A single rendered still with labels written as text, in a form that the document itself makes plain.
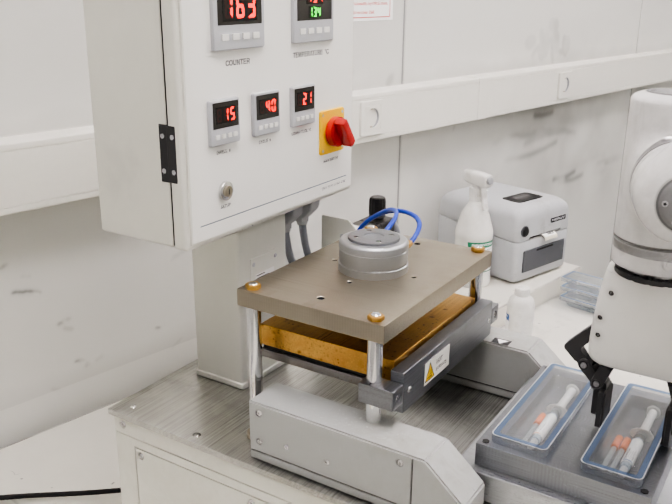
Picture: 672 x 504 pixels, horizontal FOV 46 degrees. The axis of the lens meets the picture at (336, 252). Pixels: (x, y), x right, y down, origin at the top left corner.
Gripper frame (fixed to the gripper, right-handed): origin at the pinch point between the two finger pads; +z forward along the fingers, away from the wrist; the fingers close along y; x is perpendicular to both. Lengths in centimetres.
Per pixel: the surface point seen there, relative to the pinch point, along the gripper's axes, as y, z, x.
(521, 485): 7.4, 4.6, 10.8
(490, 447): 11.0, 2.1, 10.0
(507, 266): 44, 18, -84
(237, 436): 39.5, 8.6, 13.8
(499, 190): 52, 5, -98
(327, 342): 29.7, -4.2, 10.3
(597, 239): 50, 41, -188
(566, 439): 5.3, 2.1, 4.7
